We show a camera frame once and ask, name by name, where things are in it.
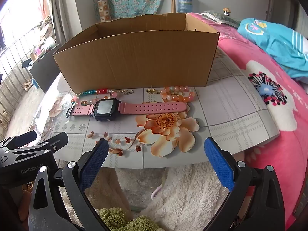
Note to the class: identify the grey curtain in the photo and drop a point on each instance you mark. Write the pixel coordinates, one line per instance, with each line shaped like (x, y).
(57, 12)

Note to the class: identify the black wrist watch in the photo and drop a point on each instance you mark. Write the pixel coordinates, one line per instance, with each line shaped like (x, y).
(105, 108)

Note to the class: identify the small gold ribbed clip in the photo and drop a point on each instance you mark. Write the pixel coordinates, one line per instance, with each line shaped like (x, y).
(129, 92)

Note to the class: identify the small mushroom ornament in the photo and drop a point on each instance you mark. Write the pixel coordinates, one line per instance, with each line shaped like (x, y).
(226, 10)

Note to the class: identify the grey-green lace cloth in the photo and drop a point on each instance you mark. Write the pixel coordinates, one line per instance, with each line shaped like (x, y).
(216, 16)

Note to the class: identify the pink floral blanket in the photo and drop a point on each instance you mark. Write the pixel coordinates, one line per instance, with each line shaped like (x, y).
(264, 60)

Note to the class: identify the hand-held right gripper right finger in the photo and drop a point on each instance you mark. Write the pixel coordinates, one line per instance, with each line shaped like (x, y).
(219, 164)

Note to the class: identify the blue water jug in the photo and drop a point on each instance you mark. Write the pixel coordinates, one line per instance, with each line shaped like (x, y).
(185, 4)

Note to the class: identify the checked patterned roll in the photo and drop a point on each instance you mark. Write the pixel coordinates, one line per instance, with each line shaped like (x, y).
(104, 10)

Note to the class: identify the blue patterned quilt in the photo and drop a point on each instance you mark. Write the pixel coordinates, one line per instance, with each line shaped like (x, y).
(272, 41)

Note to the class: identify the metal window railing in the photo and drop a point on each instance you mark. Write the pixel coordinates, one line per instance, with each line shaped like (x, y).
(12, 69)

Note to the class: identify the beige shoes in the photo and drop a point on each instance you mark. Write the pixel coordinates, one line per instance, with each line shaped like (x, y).
(27, 84)

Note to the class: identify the brown cardboard box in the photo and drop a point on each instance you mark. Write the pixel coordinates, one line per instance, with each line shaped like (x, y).
(134, 60)

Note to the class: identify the green fleece cloth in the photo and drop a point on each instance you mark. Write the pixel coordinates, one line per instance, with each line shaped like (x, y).
(115, 217)

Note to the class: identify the wooden chair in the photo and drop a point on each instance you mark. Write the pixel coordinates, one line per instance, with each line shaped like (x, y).
(172, 2)

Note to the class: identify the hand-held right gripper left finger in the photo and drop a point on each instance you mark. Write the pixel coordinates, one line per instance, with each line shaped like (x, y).
(93, 164)

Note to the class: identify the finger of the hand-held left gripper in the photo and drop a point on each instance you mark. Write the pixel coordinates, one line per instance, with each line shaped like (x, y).
(24, 137)
(56, 141)

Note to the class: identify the small gold brooch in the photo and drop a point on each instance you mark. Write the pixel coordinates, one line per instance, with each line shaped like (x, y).
(151, 91)

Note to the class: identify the brown wooden door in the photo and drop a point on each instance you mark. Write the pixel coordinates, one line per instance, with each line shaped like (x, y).
(284, 9)

